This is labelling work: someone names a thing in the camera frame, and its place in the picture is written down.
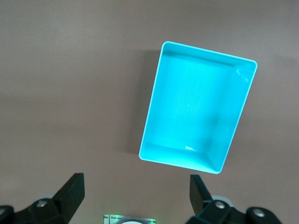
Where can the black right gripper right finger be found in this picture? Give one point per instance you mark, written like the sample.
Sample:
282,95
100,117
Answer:
201,200

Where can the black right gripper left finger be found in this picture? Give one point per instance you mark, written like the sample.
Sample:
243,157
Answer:
65,200

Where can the cyan plastic bin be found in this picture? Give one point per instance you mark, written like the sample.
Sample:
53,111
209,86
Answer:
187,105

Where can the brown table cover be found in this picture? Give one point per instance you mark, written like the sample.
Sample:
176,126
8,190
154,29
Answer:
46,93

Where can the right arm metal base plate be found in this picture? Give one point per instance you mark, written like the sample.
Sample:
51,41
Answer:
109,219

